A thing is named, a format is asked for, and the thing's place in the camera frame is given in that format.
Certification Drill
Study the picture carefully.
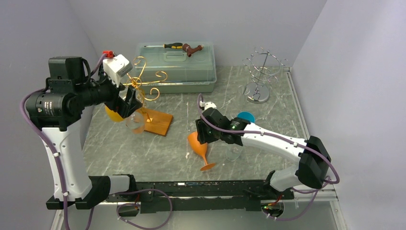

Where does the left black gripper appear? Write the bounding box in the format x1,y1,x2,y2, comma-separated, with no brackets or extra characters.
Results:
74,61,142,117

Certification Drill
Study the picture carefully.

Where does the orange plastic wine glass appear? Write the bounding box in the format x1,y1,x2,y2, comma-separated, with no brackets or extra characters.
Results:
187,131,216,171

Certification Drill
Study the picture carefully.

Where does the yellow frosted wine glass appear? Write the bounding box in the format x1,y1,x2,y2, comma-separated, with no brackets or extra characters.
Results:
104,105,125,122

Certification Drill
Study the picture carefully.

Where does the clear stemless glass front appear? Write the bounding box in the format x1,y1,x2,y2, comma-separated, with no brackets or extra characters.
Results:
226,145,243,161

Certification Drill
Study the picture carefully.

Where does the gold wire wine glass rack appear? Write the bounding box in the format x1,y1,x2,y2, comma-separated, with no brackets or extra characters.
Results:
122,56,174,137

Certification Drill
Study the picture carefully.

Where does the clear wine glass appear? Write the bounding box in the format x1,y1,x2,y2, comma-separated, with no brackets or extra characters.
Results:
125,112,145,134

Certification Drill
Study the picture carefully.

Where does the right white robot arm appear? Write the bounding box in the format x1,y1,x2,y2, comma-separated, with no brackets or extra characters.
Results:
195,108,331,199

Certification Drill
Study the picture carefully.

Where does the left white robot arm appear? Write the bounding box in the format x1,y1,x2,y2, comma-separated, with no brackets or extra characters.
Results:
20,53,142,210

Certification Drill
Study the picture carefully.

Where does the blue plastic wine glass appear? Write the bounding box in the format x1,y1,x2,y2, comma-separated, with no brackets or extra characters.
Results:
237,111,256,123

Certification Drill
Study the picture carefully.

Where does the clear plastic storage box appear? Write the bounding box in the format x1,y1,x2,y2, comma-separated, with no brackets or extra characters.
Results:
130,41,217,94

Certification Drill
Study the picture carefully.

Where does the black yellow screwdriver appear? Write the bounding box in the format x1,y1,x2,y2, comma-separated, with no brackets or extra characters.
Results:
144,43,183,49

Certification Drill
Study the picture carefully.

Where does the brown pipe fitting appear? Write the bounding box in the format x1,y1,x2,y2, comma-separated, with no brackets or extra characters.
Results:
182,43,203,58

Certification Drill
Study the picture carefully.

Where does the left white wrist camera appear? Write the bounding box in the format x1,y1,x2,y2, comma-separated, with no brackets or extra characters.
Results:
102,51,133,88

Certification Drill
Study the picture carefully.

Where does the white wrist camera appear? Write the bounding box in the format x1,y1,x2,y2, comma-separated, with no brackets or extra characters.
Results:
102,51,133,88
199,101,217,111

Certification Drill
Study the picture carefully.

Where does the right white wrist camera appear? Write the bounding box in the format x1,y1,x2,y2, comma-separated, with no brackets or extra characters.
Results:
199,101,217,111

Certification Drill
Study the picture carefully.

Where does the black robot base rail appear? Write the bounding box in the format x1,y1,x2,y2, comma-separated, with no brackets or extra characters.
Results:
106,180,294,214

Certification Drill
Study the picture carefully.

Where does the silver wire cup rack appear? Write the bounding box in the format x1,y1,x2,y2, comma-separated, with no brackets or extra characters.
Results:
243,47,288,104

